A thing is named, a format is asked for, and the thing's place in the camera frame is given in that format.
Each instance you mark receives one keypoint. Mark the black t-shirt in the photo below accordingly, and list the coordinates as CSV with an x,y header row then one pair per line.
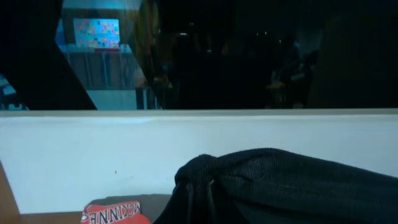
x,y
275,186

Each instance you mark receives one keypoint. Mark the grey folded garment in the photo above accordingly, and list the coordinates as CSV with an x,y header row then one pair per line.
x,y
152,205

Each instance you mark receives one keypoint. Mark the red printed folded shirt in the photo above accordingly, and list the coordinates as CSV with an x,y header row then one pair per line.
x,y
118,213

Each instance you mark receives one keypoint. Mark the sticky note board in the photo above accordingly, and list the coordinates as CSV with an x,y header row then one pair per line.
x,y
97,33

